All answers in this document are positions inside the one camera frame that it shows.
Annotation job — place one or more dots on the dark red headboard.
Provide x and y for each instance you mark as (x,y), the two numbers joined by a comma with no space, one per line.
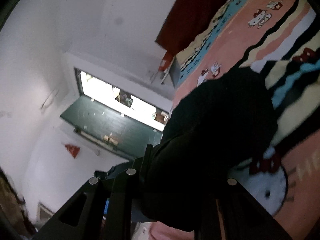
(186,20)

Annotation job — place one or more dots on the red triangular wall sticker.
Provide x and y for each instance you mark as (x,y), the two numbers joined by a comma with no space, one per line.
(72,149)

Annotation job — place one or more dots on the bright window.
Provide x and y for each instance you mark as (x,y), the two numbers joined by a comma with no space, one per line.
(121,100)

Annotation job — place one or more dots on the white wall shelf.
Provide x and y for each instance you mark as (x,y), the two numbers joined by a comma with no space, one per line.
(159,77)

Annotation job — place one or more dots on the large black garment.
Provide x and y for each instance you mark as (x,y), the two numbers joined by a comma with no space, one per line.
(218,125)

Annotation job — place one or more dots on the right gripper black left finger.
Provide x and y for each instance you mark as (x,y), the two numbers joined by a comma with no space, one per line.
(103,208)

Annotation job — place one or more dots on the pink Hello Kitty bedspread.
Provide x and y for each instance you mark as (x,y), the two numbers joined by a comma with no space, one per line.
(279,39)

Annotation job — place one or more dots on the dark green door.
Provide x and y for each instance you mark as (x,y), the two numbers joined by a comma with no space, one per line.
(105,127)

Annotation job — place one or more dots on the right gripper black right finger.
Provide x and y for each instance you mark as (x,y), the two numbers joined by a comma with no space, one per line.
(236,214)

